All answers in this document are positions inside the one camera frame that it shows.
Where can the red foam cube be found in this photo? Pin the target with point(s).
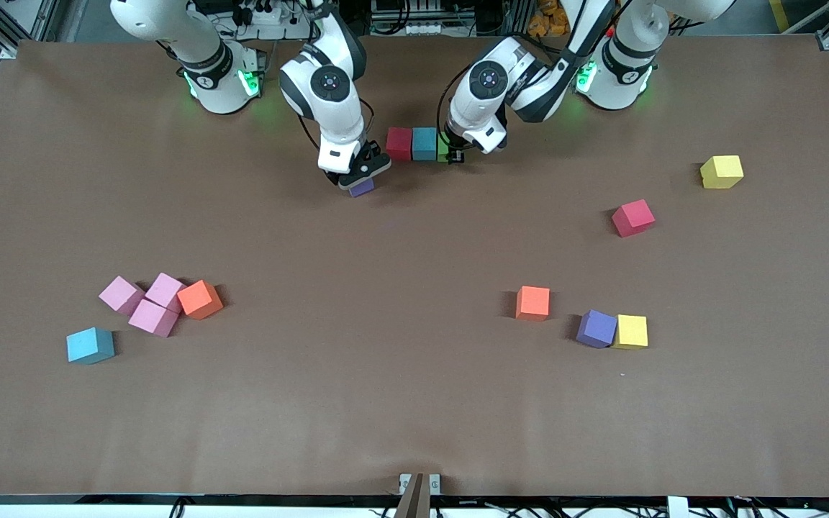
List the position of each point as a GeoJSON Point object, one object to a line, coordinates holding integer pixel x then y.
{"type": "Point", "coordinates": [632, 217]}
{"type": "Point", "coordinates": [399, 142]}

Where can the light blue foam cube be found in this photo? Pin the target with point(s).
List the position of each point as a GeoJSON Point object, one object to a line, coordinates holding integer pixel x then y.
{"type": "Point", "coordinates": [90, 345]}
{"type": "Point", "coordinates": [424, 142]}

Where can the green foam cube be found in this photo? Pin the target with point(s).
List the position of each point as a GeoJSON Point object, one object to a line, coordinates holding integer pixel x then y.
{"type": "Point", "coordinates": [442, 147]}

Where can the grey metal bracket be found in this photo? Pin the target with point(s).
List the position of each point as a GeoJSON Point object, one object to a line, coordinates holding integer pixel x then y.
{"type": "Point", "coordinates": [418, 496]}

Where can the pink foam cube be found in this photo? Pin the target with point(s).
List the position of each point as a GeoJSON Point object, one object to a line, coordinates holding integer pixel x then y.
{"type": "Point", "coordinates": [121, 295]}
{"type": "Point", "coordinates": [165, 290]}
{"type": "Point", "coordinates": [153, 318]}

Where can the yellow foam cube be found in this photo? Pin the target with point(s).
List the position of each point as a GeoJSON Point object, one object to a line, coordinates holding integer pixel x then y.
{"type": "Point", "coordinates": [630, 331]}
{"type": "Point", "coordinates": [722, 171]}

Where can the purple foam cube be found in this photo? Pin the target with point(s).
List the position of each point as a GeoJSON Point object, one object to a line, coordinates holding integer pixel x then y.
{"type": "Point", "coordinates": [596, 329]}
{"type": "Point", "coordinates": [363, 190]}

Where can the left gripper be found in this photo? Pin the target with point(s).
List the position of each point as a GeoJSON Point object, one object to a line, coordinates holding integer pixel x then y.
{"type": "Point", "coordinates": [455, 152]}

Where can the white label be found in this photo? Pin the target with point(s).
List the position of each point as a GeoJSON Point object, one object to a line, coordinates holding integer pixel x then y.
{"type": "Point", "coordinates": [677, 507]}

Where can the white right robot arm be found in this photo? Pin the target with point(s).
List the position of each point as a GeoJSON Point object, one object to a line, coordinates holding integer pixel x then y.
{"type": "Point", "coordinates": [170, 21]}

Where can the bag of oranges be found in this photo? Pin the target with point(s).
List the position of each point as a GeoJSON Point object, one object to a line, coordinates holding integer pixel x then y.
{"type": "Point", "coordinates": [545, 21]}

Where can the brown table cover sheet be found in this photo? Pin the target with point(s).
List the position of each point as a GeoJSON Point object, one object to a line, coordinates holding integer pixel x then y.
{"type": "Point", "coordinates": [414, 396]}

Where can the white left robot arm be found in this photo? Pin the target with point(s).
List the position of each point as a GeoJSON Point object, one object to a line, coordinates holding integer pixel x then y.
{"type": "Point", "coordinates": [623, 65]}

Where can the white power strip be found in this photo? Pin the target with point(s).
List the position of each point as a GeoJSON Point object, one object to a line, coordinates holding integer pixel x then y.
{"type": "Point", "coordinates": [422, 29]}
{"type": "Point", "coordinates": [267, 14]}

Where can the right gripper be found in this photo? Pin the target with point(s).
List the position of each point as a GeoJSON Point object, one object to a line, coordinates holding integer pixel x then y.
{"type": "Point", "coordinates": [370, 150]}

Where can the orange foam cube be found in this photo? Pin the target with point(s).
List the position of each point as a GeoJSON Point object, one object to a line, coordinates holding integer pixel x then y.
{"type": "Point", "coordinates": [199, 300]}
{"type": "Point", "coordinates": [533, 302]}

